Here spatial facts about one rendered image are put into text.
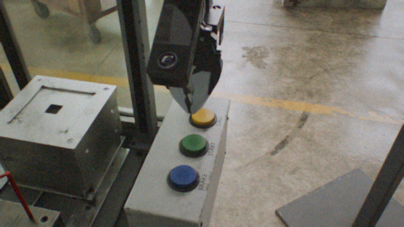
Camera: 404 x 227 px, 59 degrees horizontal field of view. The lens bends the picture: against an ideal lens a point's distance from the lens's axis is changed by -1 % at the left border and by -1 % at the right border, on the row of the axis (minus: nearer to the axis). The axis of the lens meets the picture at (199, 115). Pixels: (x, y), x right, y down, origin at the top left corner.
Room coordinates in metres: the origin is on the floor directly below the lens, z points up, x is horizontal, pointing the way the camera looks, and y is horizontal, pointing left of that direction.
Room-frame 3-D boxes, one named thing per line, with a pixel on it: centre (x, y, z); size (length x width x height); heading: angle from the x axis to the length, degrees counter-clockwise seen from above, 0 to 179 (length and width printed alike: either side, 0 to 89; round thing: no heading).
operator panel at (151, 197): (0.42, 0.02, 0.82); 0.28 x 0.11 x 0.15; 167
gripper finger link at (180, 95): (0.44, 0.02, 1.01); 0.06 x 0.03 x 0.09; 168
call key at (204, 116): (0.48, -0.01, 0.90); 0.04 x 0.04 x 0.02
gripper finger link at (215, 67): (0.41, -0.01, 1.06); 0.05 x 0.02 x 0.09; 78
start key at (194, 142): (0.42, 0.01, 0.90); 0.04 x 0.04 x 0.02
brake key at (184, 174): (0.35, 0.02, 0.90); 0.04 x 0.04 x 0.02
